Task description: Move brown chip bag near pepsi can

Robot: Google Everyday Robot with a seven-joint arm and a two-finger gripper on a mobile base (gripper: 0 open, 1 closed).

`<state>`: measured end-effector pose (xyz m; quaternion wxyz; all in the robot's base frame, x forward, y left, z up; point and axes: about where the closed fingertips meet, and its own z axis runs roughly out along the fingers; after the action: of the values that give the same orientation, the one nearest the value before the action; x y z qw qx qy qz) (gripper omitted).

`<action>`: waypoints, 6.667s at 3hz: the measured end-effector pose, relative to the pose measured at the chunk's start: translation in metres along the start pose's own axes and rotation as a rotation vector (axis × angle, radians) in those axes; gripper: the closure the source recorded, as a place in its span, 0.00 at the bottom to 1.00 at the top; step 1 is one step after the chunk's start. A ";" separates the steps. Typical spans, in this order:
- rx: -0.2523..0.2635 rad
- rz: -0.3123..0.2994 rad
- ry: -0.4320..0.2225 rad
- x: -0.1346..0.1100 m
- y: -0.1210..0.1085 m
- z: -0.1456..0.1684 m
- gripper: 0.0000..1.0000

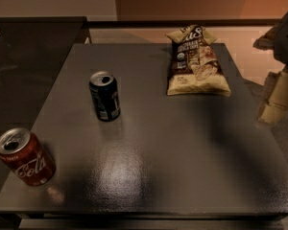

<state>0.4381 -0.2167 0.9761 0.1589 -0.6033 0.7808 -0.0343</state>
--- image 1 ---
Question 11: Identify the dark blue pepsi can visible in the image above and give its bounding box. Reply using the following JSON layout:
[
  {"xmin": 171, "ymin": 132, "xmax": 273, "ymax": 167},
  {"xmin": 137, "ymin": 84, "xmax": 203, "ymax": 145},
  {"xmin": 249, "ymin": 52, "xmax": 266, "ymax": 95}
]
[{"xmin": 89, "ymin": 71, "xmax": 120, "ymax": 122}]

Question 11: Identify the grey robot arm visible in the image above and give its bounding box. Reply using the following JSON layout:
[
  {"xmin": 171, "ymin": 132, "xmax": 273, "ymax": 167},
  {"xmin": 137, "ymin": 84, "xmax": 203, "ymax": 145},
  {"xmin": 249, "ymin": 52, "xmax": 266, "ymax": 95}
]
[{"xmin": 253, "ymin": 12, "xmax": 288, "ymax": 124}]

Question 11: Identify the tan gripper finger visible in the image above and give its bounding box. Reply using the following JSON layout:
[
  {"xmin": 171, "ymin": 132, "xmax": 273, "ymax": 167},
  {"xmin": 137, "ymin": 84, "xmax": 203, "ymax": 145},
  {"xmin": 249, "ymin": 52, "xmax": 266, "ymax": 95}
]
[{"xmin": 257, "ymin": 66, "xmax": 288, "ymax": 124}]

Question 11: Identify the red coca-cola can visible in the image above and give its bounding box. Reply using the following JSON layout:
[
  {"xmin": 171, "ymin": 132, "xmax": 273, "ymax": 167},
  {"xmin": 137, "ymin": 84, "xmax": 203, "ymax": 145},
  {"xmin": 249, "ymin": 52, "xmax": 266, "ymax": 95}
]
[{"xmin": 0, "ymin": 127, "xmax": 56, "ymax": 186}]

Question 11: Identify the brown chip bag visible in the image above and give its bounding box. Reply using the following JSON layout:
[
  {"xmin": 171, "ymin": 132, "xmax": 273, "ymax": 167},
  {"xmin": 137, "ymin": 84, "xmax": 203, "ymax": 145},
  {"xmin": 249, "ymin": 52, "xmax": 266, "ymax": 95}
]
[{"xmin": 166, "ymin": 25, "xmax": 231, "ymax": 96}]

